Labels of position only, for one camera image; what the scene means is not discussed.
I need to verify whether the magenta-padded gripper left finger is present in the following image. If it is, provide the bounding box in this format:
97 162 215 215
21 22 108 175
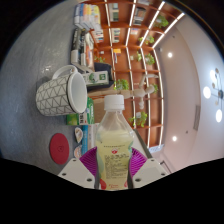
57 146 100 190

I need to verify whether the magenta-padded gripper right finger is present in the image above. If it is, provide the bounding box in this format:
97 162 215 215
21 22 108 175
126 147 168 190

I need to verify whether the yellow drink bottle white cap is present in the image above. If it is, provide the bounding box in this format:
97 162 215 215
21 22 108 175
95 94 135 192

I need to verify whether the small white snack packet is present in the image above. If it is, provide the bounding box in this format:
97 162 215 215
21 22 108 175
73 144 83 160
73 126 84 144

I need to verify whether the flat round red coaster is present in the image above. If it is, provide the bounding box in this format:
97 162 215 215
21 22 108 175
49 132 71 165

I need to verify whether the green tissue box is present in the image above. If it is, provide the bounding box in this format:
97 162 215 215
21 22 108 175
65 96 95 127

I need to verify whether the ceiling air vent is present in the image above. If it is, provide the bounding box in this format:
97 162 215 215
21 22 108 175
193 104 202 132

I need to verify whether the white geometric patterned mug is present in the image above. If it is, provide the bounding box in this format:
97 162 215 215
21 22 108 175
35 64 89 117

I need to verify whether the wooden artist mannequin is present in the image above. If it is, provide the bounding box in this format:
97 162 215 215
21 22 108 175
114 73 160 111

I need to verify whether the green leafy potted plant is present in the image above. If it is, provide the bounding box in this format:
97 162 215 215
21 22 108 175
114 78 130 91

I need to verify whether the white green drink carton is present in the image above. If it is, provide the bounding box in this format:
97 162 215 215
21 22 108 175
82 70 110 85

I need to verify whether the multi-bulb ceiling lamp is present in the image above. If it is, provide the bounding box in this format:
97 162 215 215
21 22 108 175
202 67 224 124

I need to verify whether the brown wooden shelf unit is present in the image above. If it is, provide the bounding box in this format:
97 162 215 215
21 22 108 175
79 0 186 149

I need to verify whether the dark chair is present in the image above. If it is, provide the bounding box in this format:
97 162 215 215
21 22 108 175
94 62 114 89

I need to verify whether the dark magazine stack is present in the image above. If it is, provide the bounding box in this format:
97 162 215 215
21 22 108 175
69 28 95 69

